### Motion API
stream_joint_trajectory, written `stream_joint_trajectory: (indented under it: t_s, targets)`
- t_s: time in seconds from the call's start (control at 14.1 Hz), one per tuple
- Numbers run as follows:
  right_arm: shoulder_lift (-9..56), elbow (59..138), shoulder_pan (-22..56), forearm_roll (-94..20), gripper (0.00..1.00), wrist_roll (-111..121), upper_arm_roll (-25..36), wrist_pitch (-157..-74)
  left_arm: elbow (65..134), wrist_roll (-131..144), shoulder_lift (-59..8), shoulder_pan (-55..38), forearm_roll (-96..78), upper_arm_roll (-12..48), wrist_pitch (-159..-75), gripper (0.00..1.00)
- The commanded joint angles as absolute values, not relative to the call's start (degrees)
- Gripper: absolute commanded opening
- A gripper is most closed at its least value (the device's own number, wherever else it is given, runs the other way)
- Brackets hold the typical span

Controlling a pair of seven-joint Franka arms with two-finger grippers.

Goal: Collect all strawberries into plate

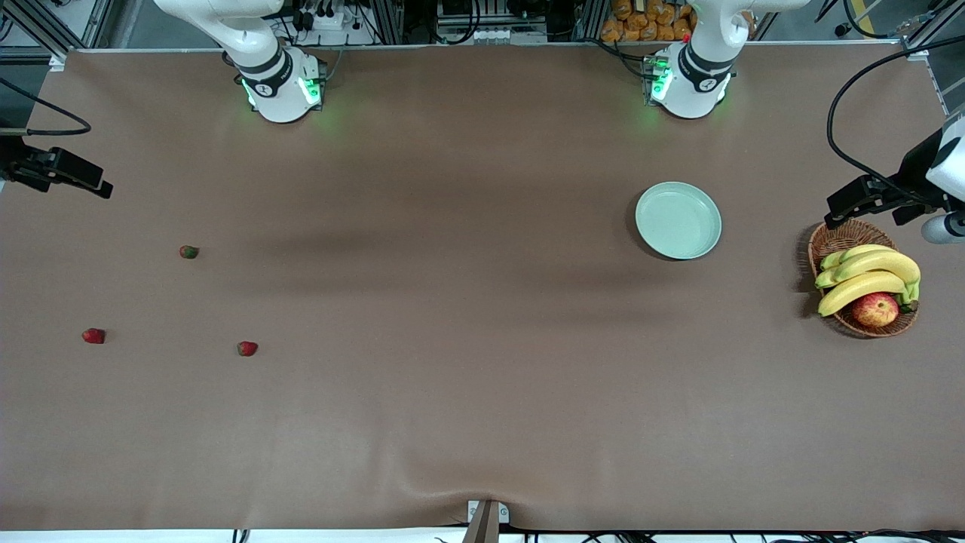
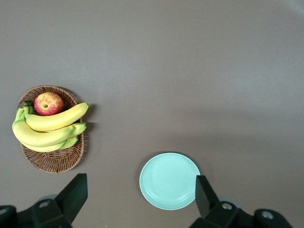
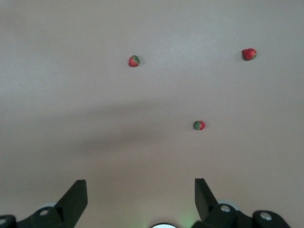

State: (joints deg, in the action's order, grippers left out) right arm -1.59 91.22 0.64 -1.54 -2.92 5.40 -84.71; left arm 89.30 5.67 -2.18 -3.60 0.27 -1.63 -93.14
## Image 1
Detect light green round plate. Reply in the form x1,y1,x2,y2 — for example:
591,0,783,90
635,182,722,261

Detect brown wicker basket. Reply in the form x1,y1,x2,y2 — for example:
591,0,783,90
808,219,919,338

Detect yellow banana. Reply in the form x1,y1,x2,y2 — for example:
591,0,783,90
816,250,922,290
818,271,909,318
820,244,898,271

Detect red apple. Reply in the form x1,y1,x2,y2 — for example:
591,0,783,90
852,293,900,328

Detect bag of orange buns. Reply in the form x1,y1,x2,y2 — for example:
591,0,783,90
601,0,698,43

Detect white power strip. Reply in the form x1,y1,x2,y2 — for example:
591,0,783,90
296,4,368,32

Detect white socket bar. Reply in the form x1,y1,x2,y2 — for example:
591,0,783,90
437,26,549,44

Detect table cover cloth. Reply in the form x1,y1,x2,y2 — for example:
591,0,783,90
0,41,965,532

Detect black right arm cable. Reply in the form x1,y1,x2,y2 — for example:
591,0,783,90
0,75,93,138

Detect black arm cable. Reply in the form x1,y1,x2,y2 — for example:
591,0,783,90
0,75,93,138
827,34,965,208

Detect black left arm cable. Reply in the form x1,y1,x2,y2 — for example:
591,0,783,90
827,34,965,208

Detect aluminium frame profile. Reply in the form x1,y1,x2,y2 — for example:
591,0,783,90
75,0,115,50

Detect aluminium frame post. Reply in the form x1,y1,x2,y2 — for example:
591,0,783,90
369,0,406,46

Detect grey metal pole bracket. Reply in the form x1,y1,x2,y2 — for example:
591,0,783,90
466,499,511,543

